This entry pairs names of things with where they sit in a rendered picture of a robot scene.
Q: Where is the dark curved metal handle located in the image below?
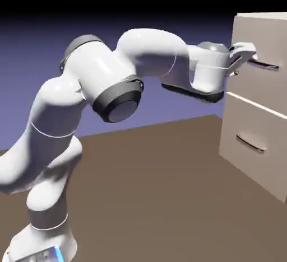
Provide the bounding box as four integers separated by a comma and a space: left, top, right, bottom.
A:
235, 134, 265, 154
247, 59, 280, 71

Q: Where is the beige painted cabinet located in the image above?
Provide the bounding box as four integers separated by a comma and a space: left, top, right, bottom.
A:
218, 12, 287, 204

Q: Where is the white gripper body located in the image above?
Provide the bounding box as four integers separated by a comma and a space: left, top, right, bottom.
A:
233, 41, 258, 61

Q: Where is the beige drawer front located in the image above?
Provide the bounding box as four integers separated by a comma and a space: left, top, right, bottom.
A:
226, 15, 287, 116
218, 93, 287, 204

